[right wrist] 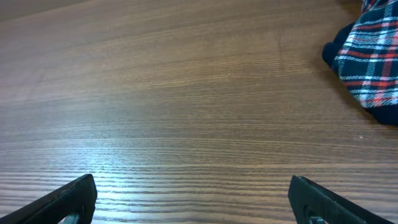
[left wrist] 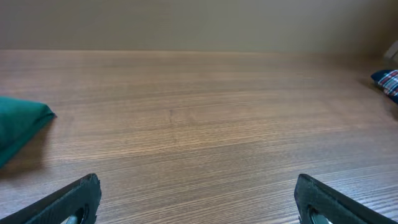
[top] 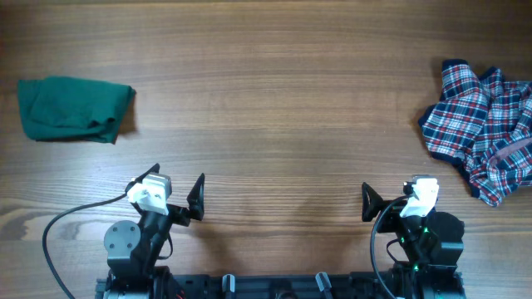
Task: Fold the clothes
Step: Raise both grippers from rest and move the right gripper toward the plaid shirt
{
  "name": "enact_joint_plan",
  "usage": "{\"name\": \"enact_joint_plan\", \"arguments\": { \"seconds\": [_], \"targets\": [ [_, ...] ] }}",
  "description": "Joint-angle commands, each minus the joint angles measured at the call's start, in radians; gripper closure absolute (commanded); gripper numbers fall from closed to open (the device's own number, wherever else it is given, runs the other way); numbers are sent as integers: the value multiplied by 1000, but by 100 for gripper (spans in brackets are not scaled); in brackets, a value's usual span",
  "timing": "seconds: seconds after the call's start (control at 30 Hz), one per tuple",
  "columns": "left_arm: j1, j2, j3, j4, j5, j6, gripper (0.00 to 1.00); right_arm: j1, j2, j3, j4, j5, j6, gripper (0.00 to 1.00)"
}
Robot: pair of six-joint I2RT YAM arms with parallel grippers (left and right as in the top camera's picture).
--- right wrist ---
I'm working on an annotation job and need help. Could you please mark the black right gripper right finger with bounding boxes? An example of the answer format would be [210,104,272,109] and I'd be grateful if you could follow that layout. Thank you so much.
[288,175,392,224]

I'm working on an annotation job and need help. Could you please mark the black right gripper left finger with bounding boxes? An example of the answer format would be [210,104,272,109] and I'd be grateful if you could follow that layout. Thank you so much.
[1,174,98,224]

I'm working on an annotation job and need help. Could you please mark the plaid shorts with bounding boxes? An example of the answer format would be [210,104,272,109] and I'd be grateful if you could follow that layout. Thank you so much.
[322,0,397,126]

